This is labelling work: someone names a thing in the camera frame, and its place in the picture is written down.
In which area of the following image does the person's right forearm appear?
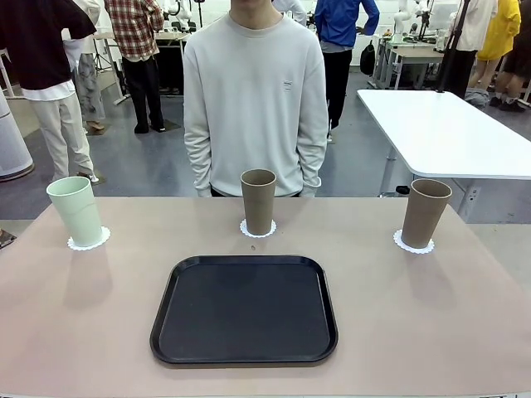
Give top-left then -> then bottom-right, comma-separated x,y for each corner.
183,136 -> 213,198

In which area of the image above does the green plastic cup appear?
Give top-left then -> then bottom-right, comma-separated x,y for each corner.
46,176 -> 104,249

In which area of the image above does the person in cream sweatshirt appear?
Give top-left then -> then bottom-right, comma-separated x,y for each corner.
182,0 -> 328,198

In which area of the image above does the black backpack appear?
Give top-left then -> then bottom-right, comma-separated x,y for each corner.
358,40 -> 377,76

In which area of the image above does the person in grey patterned trousers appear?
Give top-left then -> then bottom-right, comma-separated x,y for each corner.
61,0 -> 107,134

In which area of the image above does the grey background desk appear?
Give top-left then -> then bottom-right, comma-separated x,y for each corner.
372,32 -> 446,90

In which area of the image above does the brown plastic cup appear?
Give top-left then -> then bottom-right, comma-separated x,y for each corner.
400,178 -> 453,250
240,167 -> 277,236

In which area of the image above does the person in yellow raincoat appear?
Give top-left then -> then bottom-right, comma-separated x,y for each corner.
468,0 -> 523,90

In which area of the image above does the white scalloped paper coaster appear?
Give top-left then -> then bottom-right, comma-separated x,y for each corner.
392,229 -> 436,255
239,219 -> 277,239
67,226 -> 112,252

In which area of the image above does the person's left forearm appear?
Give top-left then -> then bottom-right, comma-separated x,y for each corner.
297,136 -> 328,198

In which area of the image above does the person in plaid shirt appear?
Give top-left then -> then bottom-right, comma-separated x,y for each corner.
103,0 -> 167,134

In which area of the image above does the person in black top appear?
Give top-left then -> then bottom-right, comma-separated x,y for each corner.
0,0 -> 99,183

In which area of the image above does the person in blue jacket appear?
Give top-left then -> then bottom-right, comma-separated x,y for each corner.
314,0 -> 381,143

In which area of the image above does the person in black shorts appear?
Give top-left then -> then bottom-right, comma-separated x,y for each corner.
489,0 -> 531,114

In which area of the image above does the white cylindrical air purifier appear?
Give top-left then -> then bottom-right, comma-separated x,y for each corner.
0,86 -> 35,182

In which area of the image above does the person in beige top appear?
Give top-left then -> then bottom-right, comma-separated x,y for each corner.
438,0 -> 499,100

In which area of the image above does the person in white top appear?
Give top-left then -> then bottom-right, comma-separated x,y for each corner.
272,0 -> 309,27

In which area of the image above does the black tripod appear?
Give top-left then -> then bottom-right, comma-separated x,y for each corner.
434,0 -> 472,95

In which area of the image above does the black plastic tray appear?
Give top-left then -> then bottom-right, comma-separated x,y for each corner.
149,255 -> 339,366

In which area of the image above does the white folding table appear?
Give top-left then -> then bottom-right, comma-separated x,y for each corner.
356,87 -> 531,216

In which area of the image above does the grey cloth bundle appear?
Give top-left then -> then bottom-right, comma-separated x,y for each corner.
463,86 -> 491,109

